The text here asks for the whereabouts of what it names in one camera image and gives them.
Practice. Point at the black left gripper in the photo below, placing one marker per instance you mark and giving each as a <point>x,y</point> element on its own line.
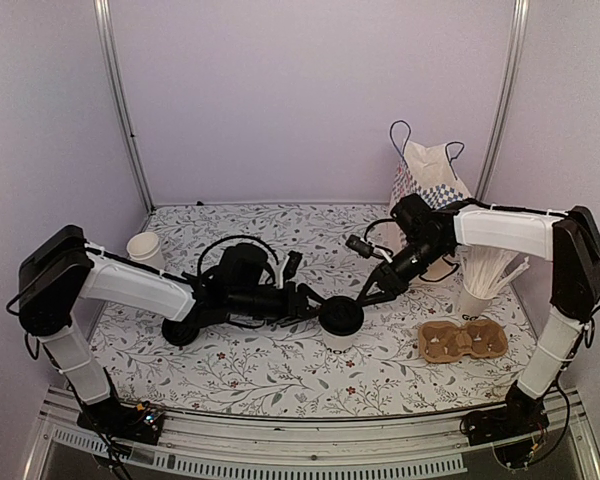
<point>301,311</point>

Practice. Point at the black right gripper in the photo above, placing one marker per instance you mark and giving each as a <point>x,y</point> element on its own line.
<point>390,283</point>

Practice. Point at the black plastic cup lid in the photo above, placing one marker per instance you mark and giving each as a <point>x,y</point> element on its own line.
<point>341,316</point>

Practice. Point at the stack of black cup lids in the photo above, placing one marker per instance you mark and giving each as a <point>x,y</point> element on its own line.
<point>179,334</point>

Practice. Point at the stack of white paper cups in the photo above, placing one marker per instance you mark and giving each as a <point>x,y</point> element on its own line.
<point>145,248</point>

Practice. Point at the white paper coffee cup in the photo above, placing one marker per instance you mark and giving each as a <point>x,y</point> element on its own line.
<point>339,347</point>

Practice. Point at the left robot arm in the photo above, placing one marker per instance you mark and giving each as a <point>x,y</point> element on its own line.
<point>249,280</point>

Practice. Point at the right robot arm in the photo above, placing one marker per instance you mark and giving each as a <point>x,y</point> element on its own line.
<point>569,240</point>

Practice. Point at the checkered paper takeout bag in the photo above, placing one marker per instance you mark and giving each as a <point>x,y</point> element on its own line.
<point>425,171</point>

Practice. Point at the floral patterned table mat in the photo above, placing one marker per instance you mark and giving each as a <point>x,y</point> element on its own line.
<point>274,371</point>

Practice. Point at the brown cardboard cup carrier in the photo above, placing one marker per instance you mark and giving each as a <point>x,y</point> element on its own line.
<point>443,342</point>

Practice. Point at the white cup holding straws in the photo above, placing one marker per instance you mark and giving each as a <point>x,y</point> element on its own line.
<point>470,307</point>

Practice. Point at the bundle of white wrapped straws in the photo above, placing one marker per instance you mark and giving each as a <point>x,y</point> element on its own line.
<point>487,270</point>

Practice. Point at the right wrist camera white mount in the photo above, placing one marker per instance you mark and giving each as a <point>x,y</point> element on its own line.
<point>368,249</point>

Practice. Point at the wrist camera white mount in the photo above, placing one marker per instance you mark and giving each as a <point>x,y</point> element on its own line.
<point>368,249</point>
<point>288,268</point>

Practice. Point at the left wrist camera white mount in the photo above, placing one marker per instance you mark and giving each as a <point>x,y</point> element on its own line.
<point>288,268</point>

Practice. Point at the grey slotted cable duct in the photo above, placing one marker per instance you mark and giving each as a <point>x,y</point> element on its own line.
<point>212,447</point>

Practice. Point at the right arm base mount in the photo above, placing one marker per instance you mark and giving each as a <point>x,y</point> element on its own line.
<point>512,420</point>

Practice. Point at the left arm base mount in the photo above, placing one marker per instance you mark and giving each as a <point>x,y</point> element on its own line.
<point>142,423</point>

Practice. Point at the aluminium table edge rail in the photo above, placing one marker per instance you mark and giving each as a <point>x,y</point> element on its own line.
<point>59,414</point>

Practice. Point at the left aluminium frame post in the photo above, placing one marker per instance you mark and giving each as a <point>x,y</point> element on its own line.
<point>106,35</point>

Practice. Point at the aluminium frame post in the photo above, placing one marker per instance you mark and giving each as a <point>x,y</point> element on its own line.
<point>106,35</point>
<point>512,64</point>

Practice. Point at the right aluminium frame post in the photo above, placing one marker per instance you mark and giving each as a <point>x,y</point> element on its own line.
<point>512,64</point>

